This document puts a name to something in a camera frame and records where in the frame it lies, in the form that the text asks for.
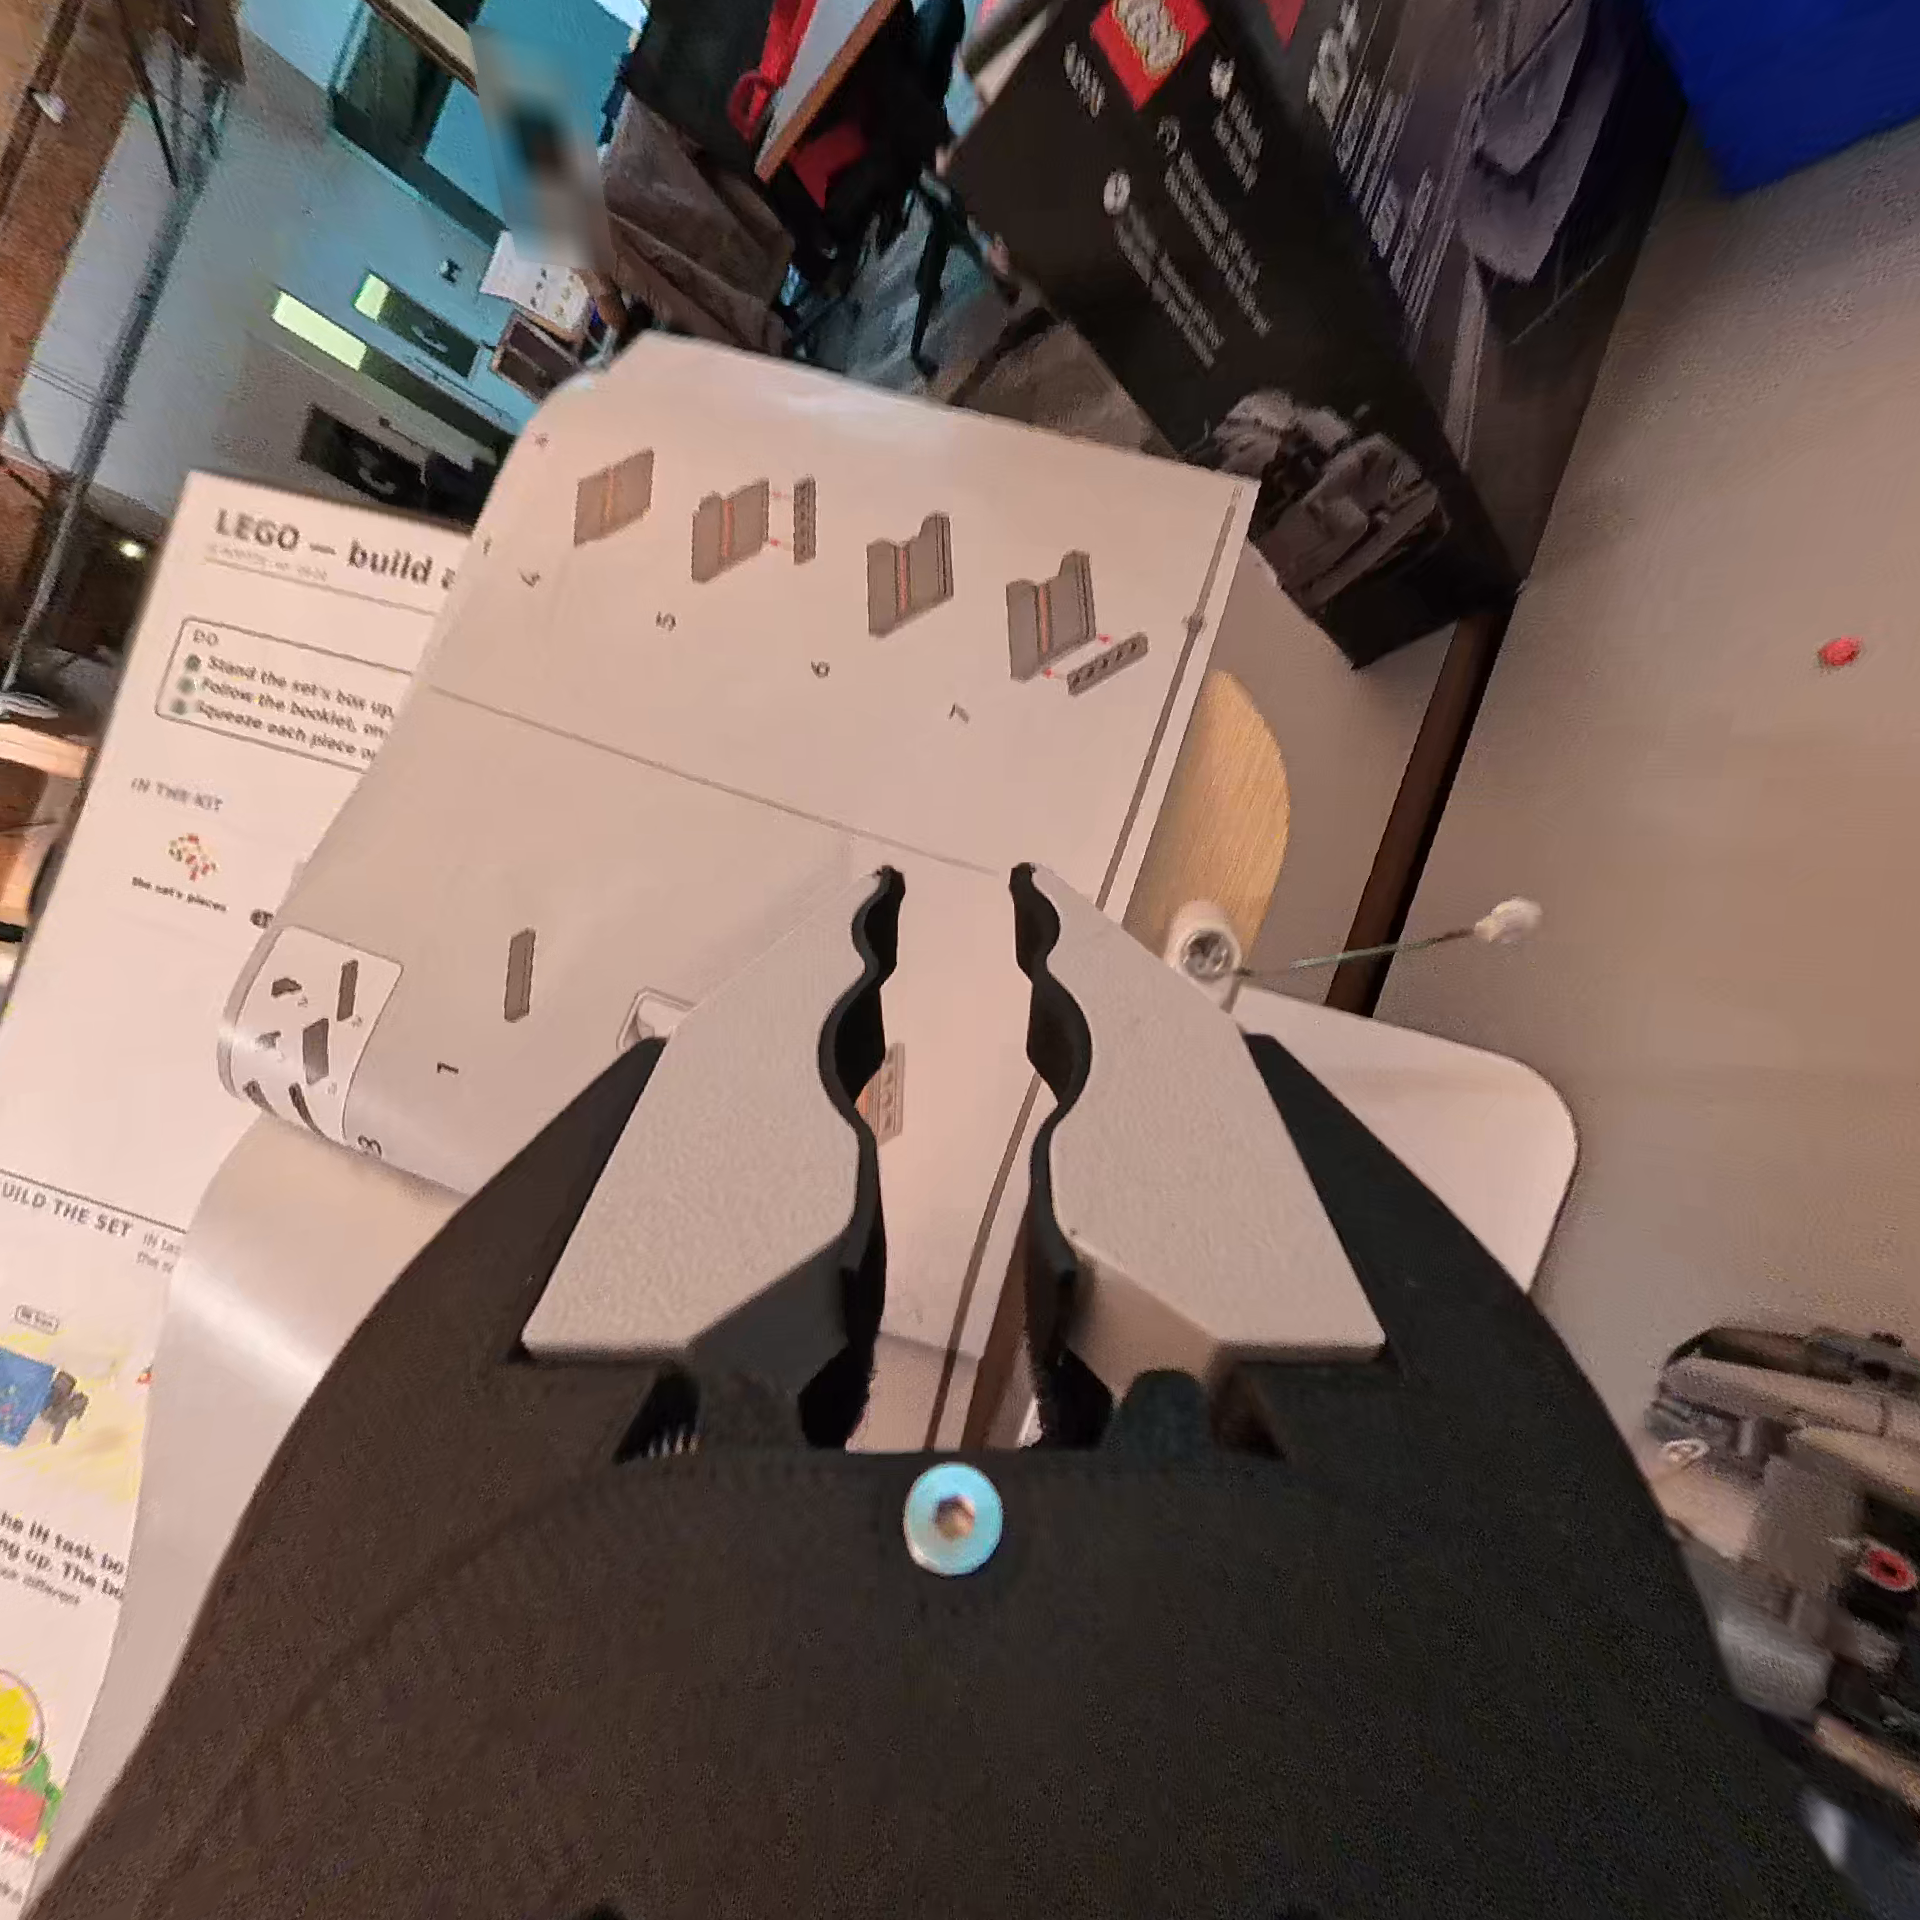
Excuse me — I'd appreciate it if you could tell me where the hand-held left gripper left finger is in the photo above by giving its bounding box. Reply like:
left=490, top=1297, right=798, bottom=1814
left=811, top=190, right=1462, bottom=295
left=516, top=868, right=910, bottom=1451

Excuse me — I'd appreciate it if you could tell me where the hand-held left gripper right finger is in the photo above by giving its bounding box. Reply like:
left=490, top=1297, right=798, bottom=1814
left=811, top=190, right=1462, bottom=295
left=1006, top=865, right=1388, bottom=1451

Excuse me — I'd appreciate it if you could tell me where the grey lego car model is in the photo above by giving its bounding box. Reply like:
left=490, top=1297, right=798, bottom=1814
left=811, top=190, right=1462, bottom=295
left=1641, top=1320, right=1920, bottom=1802

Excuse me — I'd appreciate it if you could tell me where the black lego set box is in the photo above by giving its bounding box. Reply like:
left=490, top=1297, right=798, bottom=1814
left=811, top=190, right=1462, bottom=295
left=946, top=0, right=1689, bottom=667

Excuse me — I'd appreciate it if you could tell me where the white adjustable stand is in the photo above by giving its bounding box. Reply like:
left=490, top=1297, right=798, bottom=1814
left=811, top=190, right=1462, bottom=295
left=60, top=667, right=1585, bottom=1890

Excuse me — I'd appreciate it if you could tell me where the instruction booklet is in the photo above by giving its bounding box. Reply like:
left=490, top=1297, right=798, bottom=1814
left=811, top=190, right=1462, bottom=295
left=217, top=329, right=1262, bottom=1450

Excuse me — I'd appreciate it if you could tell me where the printed task sheet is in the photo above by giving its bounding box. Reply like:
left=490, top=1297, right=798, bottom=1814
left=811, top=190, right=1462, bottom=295
left=0, top=469, right=483, bottom=1906

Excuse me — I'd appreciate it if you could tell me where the blue storage bin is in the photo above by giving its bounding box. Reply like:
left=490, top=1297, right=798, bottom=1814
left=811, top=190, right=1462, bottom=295
left=1641, top=0, right=1920, bottom=196

